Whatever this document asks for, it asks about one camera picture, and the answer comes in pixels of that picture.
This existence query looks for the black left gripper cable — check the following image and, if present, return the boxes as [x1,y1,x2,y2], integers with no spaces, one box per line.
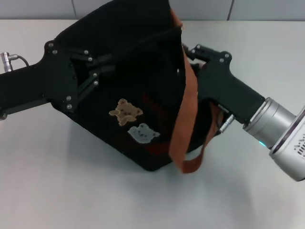
[13,54,31,68]

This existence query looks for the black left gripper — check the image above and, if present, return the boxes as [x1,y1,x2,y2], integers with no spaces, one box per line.
[0,40,116,120]

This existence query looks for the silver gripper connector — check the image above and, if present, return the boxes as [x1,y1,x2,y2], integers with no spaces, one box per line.
[0,52,15,73]
[219,114,235,134]

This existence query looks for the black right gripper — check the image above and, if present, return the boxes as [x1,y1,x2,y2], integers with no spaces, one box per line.
[184,44,266,125]

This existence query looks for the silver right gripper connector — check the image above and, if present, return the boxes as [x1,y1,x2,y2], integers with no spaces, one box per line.
[219,114,235,134]

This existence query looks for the black food bag orange straps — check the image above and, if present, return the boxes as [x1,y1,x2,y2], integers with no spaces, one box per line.
[52,0,225,175]

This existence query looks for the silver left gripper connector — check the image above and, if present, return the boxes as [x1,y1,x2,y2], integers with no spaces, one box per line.
[0,52,15,73]

